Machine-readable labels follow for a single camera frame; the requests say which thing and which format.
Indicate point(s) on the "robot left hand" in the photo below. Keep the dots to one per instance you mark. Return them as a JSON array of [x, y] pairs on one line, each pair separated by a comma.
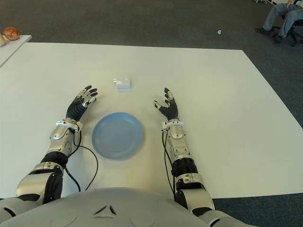
[[75, 110]]

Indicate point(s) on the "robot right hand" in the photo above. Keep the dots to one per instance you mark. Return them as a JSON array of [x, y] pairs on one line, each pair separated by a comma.
[[171, 111]]

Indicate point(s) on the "white charger block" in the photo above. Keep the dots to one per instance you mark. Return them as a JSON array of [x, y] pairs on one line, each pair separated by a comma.
[[123, 82]]

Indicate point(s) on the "robot left arm silver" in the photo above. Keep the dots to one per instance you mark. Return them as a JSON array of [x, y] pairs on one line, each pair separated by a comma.
[[58, 139]]

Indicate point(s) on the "robot right arm silver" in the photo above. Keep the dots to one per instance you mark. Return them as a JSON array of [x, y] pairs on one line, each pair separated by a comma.
[[182, 151]]

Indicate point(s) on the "blue plastic plate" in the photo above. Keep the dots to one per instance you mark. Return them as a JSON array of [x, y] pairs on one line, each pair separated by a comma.
[[117, 136]]

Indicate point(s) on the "white side table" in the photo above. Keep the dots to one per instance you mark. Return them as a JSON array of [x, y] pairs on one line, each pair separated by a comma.
[[11, 48]]

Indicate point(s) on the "brown bread roll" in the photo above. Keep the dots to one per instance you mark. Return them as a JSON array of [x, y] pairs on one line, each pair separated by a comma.
[[10, 33]]

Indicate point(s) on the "beige bread roll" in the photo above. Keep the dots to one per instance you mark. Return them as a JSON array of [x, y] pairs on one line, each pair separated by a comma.
[[2, 41]]

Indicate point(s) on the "grey robot torso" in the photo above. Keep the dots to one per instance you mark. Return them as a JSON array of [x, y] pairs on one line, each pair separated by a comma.
[[118, 208]]

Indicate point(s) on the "seated person in jeans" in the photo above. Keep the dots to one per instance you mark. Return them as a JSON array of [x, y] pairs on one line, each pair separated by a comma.
[[274, 14]]

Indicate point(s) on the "white chair base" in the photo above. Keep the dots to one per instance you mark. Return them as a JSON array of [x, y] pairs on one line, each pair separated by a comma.
[[268, 2]]

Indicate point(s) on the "black office chair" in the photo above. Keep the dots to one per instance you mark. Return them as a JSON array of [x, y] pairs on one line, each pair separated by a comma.
[[297, 29]]

